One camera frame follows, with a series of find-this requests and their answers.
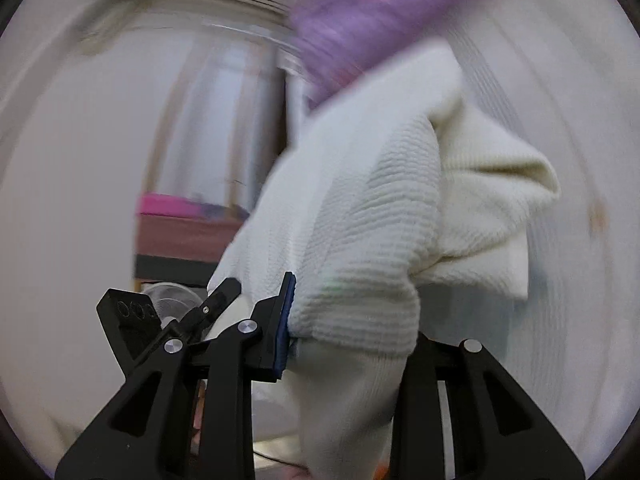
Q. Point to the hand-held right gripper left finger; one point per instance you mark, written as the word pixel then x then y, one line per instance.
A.
pixel 285 330

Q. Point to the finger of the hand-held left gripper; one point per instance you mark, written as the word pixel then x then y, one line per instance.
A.
pixel 220 297

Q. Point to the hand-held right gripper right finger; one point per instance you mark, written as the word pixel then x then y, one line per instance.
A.
pixel 420 375

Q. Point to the white button jacket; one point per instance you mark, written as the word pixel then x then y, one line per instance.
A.
pixel 360 220

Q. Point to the pink and grey towel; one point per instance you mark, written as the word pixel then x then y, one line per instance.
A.
pixel 185 240

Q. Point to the grey beige curtain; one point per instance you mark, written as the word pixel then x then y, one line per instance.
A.
pixel 225 110

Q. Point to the bed with floral sheet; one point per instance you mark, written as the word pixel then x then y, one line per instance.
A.
pixel 575 185

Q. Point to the purple floral duvet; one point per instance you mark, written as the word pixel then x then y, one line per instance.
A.
pixel 380 10

